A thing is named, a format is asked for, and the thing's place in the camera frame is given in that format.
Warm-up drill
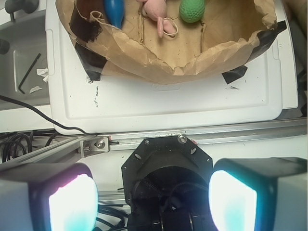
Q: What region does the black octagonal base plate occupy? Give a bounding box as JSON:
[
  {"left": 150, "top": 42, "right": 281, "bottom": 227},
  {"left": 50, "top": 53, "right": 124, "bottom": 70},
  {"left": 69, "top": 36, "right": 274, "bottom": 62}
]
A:
[{"left": 121, "top": 135, "right": 213, "bottom": 207}]

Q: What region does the pink plush toy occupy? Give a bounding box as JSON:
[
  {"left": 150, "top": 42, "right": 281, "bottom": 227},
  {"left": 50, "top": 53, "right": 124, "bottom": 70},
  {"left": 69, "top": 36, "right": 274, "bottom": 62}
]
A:
[{"left": 137, "top": 0, "right": 178, "bottom": 38}]

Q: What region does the black allen key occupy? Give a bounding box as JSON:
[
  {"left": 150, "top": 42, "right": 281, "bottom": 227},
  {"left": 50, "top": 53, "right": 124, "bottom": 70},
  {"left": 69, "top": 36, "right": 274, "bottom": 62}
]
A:
[{"left": 18, "top": 53, "right": 41, "bottom": 94}]

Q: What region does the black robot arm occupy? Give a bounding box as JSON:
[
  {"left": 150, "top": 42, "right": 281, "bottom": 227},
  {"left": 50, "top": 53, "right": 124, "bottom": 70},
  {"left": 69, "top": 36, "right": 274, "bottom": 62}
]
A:
[{"left": 0, "top": 157, "right": 308, "bottom": 231}]

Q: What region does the brown paper bag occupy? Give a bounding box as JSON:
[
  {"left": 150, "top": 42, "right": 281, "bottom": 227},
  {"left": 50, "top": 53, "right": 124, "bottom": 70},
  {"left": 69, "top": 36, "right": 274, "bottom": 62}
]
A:
[{"left": 55, "top": 0, "right": 286, "bottom": 84}]

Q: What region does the green dimpled ball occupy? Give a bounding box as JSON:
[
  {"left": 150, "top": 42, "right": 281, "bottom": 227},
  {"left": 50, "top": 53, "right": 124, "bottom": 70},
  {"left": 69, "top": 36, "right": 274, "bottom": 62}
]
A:
[{"left": 179, "top": 0, "right": 205, "bottom": 23}]

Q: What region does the aluminium frame rail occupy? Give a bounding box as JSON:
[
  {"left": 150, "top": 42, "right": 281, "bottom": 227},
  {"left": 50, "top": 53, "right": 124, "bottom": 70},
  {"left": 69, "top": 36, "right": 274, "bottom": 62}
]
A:
[{"left": 0, "top": 117, "right": 308, "bottom": 165}]

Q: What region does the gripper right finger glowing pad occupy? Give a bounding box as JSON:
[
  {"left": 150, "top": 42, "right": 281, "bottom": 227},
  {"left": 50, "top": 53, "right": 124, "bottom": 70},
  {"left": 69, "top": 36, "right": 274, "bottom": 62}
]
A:
[{"left": 208, "top": 157, "right": 308, "bottom": 231}]

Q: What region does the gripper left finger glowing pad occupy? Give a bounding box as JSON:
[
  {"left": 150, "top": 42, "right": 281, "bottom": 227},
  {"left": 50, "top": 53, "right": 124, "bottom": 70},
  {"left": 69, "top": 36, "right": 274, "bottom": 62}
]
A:
[{"left": 0, "top": 163, "right": 98, "bottom": 231}]

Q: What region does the black cable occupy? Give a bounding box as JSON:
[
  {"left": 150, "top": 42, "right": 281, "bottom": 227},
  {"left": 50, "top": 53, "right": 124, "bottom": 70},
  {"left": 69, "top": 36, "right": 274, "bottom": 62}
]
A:
[{"left": 0, "top": 94, "right": 90, "bottom": 134}]

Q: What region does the blue plastic bowling pin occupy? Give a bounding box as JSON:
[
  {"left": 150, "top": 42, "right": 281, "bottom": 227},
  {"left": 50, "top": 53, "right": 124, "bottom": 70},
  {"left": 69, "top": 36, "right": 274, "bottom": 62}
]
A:
[{"left": 103, "top": 0, "right": 124, "bottom": 29}]

